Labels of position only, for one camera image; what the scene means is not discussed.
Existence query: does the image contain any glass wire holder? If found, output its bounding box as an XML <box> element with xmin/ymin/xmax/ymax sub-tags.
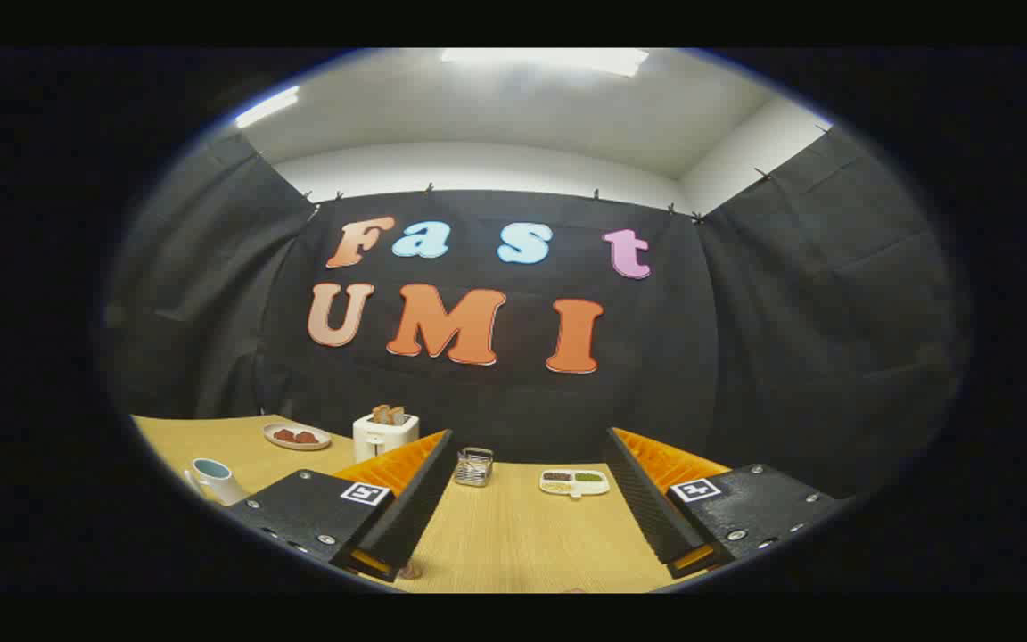
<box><xmin>454</xmin><ymin>447</ymin><xmax>494</xmax><ymax>488</ymax></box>

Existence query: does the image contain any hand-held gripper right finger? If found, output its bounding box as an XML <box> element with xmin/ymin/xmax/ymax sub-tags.
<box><xmin>604</xmin><ymin>427</ymin><xmax>844</xmax><ymax>579</ymax></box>

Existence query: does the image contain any wooden table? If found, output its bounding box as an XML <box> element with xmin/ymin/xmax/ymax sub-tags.
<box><xmin>130</xmin><ymin>413</ymin><xmax>688</xmax><ymax>594</ymax></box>

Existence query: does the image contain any white cup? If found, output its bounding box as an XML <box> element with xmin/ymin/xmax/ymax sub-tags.
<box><xmin>185</xmin><ymin>458</ymin><xmax>249</xmax><ymax>507</ymax></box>

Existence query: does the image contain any white divided dish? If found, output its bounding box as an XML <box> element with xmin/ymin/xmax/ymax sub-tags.
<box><xmin>539</xmin><ymin>469</ymin><xmax>611</xmax><ymax>498</ymax></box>

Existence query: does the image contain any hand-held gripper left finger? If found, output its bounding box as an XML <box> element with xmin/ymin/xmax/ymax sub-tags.
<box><xmin>224</xmin><ymin>429</ymin><xmax>458</xmax><ymax>582</ymax></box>

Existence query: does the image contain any black backdrop cloth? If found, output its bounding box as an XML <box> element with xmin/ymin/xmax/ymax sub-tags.
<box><xmin>99</xmin><ymin>125</ymin><xmax>969</xmax><ymax>500</ymax></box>

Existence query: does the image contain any white toaster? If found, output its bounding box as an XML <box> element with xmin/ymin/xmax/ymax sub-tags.
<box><xmin>353</xmin><ymin>413</ymin><xmax>420</xmax><ymax>463</ymax></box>

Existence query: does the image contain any white round plate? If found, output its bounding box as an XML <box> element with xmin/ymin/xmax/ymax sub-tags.
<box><xmin>263</xmin><ymin>423</ymin><xmax>333</xmax><ymax>451</ymax></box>

